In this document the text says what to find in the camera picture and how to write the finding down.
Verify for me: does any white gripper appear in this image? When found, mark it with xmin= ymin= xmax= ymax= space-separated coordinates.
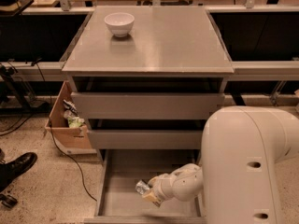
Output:
xmin=142 ymin=163 xmax=204 ymax=207

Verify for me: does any silver redbull can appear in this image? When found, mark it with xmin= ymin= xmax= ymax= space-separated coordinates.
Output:
xmin=135 ymin=180 xmax=150 ymax=195

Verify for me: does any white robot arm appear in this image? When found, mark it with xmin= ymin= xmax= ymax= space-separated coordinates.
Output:
xmin=142 ymin=106 xmax=299 ymax=224

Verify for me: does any grey open bottom drawer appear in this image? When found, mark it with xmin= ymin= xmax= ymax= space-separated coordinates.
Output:
xmin=84 ymin=149 xmax=206 ymax=224

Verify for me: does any grey middle drawer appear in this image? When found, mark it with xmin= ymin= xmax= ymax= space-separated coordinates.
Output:
xmin=88 ymin=130 xmax=202 ymax=149

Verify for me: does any grey top drawer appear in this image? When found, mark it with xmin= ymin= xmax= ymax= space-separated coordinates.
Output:
xmin=71 ymin=92 xmax=224 ymax=119

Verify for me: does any grey drawer cabinet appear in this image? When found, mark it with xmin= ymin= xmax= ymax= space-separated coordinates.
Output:
xmin=61 ymin=5 xmax=235 ymax=224

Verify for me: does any brown cardboard box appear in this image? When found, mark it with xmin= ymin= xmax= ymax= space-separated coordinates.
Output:
xmin=45 ymin=81 xmax=92 ymax=149

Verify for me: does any crumpled trash in box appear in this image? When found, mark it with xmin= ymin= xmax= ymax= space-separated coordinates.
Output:
xmin=63 ymin=100 xmax=85 ymax=128

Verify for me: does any black chair caster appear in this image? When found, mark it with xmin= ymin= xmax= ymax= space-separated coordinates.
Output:
xmin=0 ymin=194 xmax=18 ymax=208

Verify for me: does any black leather shoe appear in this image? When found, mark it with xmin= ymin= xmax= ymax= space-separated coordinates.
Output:
xmin=0 ymin=152 xmax=37 ymax=191

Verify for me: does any black stand left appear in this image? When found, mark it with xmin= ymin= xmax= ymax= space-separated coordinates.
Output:
xmin=0 ymin=64 xmax=50 ymax=115

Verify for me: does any white ceramic bowl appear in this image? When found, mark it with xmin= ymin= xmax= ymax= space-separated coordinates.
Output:
xmin=104 ymin=12 xmax=135 ymax=37

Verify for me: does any black floor cable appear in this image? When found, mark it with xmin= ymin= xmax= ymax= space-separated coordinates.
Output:
xmin=35 ymin=63 xmax=97 ymax=203

